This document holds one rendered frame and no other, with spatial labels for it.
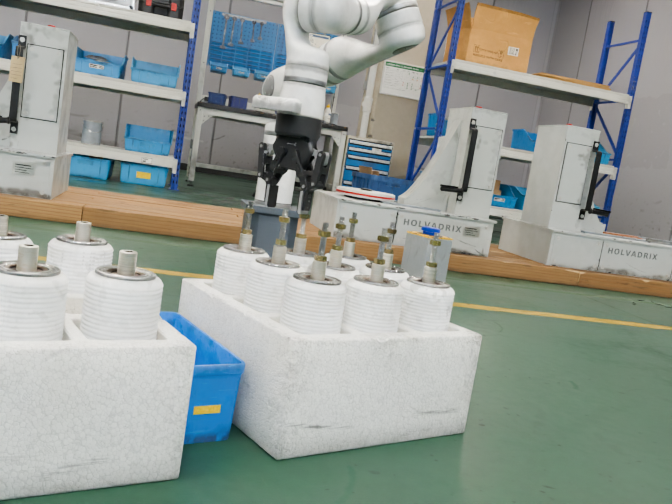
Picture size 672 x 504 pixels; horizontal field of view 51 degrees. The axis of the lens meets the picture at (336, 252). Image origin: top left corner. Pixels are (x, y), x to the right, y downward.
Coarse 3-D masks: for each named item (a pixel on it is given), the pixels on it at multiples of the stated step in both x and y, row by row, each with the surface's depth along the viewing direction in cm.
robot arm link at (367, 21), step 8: (360, 0) 119; (368, 0) 122; (376, 0) 125; (384, 0) 128; (392, 0) 132; (400, 0) 134; (408, 0) 135; (368, 8) 121; (376, 8) 124; (384, 8) 134; (392, 8) 135; (400, 8) 135; (368, 16) 121; (376, 16) 124; (360, 24) 120; (368, 24) 122; (352, 32) 121; (360, 32) 123
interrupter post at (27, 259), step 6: (24, 246) 82; (30, 246) 82; (36, 246) 83; (18, 252) 82; (24, 252) 82; (30, 252) 82; (36, 252) 83; (18, 258) 82; (24, 258) 82; (30, 258) 82; (36, 258) 83; (18, 264) 82; (24, 264) 82; (30, 264) 83; (36, 264) 83; (18, 270) 82; (24, 270) 82; (30, 270) 83; (36, 270) 84
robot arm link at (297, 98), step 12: (288, 84) 112; (300, 84) 111; (312, 84) 111; (264, 96) 110; (288, 96) 111; (300, 96) 111; (312, 96) 111; (324, 96) 113; (264, 108) 110; (276, 108) 108; (288, 108) 107; (300, 108) 107; (312, 108) 111
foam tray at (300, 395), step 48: (192, 288) 126; (240, 336) 111; (288, 336) 100; (336, 336) 105; (384, 336) 110; (432, 336) 115; (480, 336) 122; (240, 384) 110; (288, 384) 100; (336, 384) 105; (384, 384) 111; (432, 384) 117; (288, 432) 101; (336, 432) 107; (384, 432) 113; (432, 432) 119
